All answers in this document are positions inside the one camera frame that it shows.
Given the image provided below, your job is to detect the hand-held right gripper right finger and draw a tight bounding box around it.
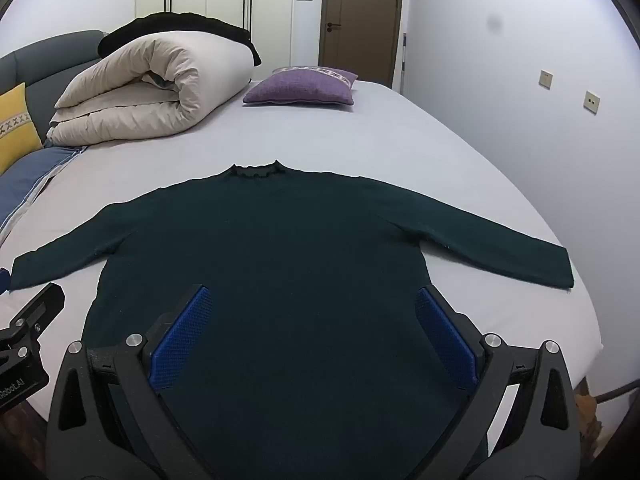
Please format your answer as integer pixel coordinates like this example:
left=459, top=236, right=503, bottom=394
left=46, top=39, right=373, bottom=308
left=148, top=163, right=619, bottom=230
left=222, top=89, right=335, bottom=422
left=405, top=285, right=583, bottom=480

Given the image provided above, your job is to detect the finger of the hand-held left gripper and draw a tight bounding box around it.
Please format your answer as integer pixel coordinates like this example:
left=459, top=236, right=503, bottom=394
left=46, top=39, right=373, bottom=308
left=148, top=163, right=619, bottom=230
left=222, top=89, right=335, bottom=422
left=0, top=282, right=66, bottom=343

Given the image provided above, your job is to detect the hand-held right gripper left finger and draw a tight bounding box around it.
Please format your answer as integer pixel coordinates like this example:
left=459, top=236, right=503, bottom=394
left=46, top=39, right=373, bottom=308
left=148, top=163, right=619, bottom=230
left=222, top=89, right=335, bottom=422
left=46, top=282, right=216, bottom=480

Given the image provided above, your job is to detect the dark green sweater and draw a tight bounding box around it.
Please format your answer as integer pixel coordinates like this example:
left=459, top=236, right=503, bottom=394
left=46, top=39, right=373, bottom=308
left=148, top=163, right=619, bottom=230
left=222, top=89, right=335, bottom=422
left=7, top=159, right=575, bottom=480

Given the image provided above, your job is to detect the blue pillow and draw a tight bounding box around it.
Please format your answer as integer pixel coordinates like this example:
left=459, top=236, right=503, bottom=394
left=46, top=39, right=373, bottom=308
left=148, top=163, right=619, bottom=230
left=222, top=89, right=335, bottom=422
left=0, top=145, right=87, bottom=246

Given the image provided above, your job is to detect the brown wooden object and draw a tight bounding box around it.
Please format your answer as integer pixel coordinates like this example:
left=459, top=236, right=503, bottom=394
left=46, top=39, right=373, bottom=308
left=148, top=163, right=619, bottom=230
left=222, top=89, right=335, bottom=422
left=574, top=392, right=602, bottom=457

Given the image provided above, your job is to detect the yellow cushion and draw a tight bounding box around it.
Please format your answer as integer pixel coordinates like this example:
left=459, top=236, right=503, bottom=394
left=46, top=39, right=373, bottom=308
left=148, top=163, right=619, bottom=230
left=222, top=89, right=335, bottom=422
left=0, top=82, right=43, bottom=176

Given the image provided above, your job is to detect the bed with light grey sheet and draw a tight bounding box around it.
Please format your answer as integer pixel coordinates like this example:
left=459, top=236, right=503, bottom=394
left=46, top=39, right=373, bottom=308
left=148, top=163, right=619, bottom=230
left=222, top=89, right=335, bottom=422
left=0, top=77, right=603, bottom=426

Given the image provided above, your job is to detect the beige folded duvet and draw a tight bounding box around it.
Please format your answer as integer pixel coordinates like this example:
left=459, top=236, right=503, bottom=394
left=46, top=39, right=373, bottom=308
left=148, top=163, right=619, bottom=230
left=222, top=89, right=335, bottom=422
left=46, top=30, right=256, bottom=147

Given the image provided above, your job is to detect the grey padded headboard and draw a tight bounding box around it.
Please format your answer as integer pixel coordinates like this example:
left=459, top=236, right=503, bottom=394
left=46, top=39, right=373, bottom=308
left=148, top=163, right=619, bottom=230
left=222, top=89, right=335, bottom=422
left=0, top=30, right=108, bottom=121

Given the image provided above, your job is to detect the purple pillow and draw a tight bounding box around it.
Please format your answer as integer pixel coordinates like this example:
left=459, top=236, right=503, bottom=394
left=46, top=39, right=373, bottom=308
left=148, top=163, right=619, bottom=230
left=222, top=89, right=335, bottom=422
left=242, top=66, right=359, bottom=107

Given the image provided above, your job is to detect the black cloth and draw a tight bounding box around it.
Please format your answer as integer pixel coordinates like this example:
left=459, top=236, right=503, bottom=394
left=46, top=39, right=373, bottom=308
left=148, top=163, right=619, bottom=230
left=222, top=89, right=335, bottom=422
left=97, top=11, right=262, bottom=67

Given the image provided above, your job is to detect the brown wooden door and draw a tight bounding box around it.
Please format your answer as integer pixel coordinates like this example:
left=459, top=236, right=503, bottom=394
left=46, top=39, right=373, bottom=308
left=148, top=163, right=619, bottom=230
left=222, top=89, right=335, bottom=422
left=318, top=0, right=405, bottom=88

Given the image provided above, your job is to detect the black cable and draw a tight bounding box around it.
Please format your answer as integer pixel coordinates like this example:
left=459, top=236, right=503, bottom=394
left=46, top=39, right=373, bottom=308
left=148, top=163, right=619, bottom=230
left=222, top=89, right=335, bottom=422
left=592, top=381, right=640, bottom=405

